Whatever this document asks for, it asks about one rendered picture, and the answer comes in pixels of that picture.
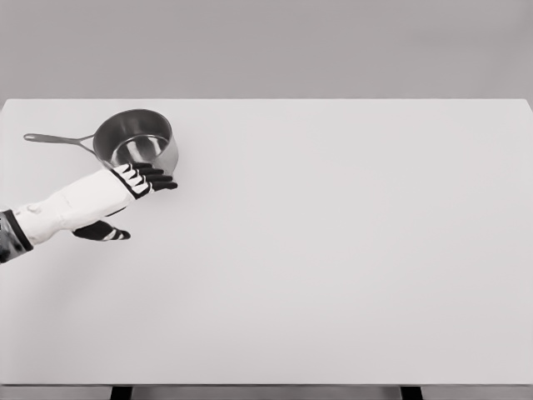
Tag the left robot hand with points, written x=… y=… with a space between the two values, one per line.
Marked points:
x=100 y=191

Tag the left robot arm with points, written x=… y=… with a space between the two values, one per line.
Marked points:
x=25 y=225

